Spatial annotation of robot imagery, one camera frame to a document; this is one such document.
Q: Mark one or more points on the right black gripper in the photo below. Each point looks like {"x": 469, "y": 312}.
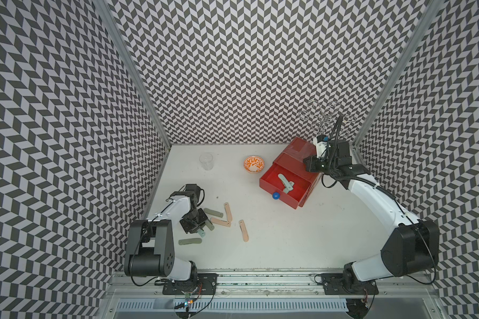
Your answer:
{"x": 309, "y": 167}

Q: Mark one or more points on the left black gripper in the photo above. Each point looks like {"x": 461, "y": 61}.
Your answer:
{"x": 191, "y": 228}

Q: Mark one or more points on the red drawer blue knob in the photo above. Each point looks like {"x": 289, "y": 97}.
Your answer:
{"x": 273, "y": 185}

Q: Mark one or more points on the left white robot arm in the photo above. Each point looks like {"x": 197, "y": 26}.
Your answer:
{"x": 150, "y": 247}

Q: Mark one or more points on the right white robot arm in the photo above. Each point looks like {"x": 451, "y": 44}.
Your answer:
{"x": 412, "y": 244}

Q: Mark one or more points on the orange fruit knife middle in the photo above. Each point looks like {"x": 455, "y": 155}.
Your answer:
{"x": 220, "y": 222}

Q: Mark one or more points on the orange fruit knife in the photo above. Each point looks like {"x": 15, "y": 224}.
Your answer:
{"x": 220, "y": 222}
{"x": 228, "y": 212}
{"x": 243, "y": 229}

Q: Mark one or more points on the orange fruit knife upper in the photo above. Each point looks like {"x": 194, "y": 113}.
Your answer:
{"x": 228, "y": 212}

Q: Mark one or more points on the red drawer cabinet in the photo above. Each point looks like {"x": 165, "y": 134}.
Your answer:
{"x": 292, "y": 158}

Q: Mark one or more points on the orange fruit knife right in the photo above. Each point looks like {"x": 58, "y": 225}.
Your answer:
{"x": 243, "y": 229}

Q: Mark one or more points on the olive green knife middle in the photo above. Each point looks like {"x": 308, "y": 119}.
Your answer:
{"x": 209, "y": 225}

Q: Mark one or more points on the olive green knife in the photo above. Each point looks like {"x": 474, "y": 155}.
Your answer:
{"x": 213, "y": 213}
{"x": 209, "y": 225}
{"x": 191, "y": 241}

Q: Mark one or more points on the olive green knife lower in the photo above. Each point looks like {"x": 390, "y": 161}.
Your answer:
{"x": 191, "y": 241}

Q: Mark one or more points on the olive green knife upper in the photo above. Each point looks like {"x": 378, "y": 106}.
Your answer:
{"x": 213, "y": 213}

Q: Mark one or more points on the clear plastic cup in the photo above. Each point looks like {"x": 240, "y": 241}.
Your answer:
{"x": 207, "y": 161}

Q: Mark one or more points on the orange patterned bowl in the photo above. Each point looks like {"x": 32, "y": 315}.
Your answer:
{"x": 254, "y": 164}

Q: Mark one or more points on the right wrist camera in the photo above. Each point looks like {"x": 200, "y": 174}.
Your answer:
{"x": 321, "y": 145}

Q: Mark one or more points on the chrome wire rack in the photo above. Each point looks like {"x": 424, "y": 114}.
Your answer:
{"x": 319, "y": 117}

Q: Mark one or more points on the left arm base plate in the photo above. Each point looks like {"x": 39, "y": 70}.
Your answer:
{"x": 189, "y": 284}

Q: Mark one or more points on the aluminium front rail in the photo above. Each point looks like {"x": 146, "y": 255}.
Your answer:
{"x": 268, "y": 293}

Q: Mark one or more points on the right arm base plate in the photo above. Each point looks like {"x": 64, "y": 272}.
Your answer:
{"x": 342, "y": 284}

